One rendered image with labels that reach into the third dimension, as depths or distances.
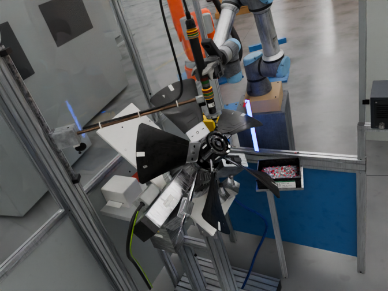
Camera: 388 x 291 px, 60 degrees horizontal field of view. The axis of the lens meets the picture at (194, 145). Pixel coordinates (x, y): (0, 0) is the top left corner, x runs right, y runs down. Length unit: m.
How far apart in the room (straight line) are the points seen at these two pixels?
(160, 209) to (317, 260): 1.40
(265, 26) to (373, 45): 1.44
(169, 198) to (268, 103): 0.91
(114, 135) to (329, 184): 1.16
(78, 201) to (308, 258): 1.54
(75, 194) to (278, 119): 1.17
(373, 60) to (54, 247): 2.64
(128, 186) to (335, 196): 1.12
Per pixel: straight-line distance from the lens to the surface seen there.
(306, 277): 2.40
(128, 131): 1.58
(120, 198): 1.82
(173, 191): 1.39
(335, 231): 2.22
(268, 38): 1.84
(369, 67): 3.16
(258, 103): 2.01
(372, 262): 2.49
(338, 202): 2.05
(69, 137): 1.49
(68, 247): 1.90
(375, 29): 3.05
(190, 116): 1.48
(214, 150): 1.36
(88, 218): 1.74
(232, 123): 1.61
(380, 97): 1.57
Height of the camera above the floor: 1.96
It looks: 31 degrees down
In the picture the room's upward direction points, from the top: 17 degrees counter-clockwise
